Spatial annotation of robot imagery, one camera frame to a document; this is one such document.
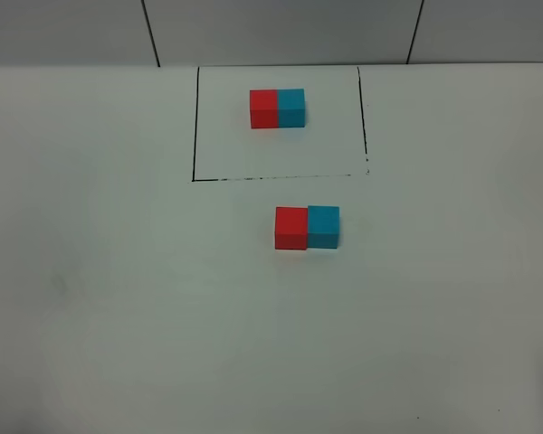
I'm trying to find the red template block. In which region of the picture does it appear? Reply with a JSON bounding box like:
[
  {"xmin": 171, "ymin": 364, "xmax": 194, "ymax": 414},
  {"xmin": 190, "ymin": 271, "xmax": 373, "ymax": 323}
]
[{"xmin": 249, "ymin": 90, "xmax": 279, "ymax": 129}]

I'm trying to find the blue template block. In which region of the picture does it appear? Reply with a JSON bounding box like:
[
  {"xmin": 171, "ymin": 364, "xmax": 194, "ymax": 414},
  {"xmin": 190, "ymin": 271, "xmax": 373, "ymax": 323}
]
[{"xmin": 277, "ymin": 89, "xmax": 306, "ymax": 128}]

